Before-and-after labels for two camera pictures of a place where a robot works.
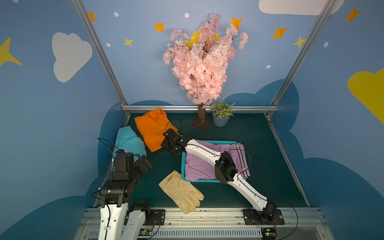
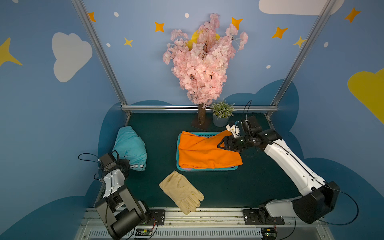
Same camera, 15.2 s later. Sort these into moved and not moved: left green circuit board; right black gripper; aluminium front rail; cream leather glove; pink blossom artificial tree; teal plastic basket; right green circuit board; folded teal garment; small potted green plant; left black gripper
Moved: left black gripper; teal plastic basket; right black gripper
Not moved: left green circuit board; right green circuit board; folded teal garment; small potted green plant; pink blossom artificial tree; aluminium front rail; cream leather glove
